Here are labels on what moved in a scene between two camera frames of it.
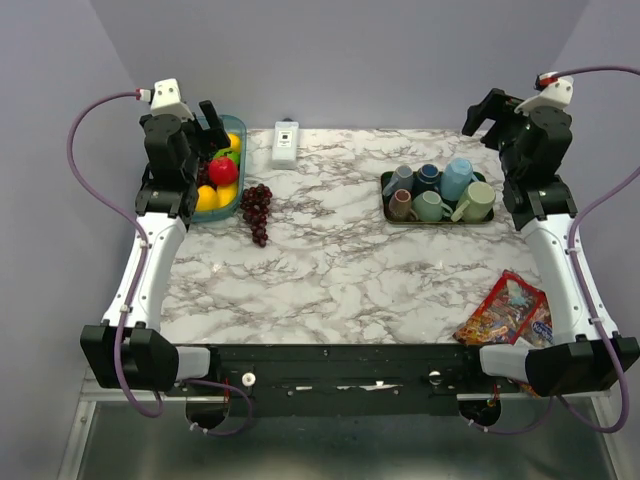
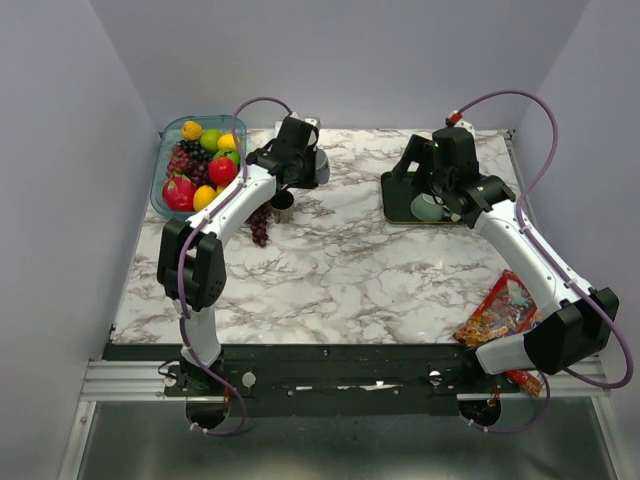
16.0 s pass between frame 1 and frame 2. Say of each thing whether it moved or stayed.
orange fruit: stayed
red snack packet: stayed
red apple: stayed
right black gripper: moved
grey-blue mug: moved
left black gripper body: moved
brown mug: moved
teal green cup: stayed
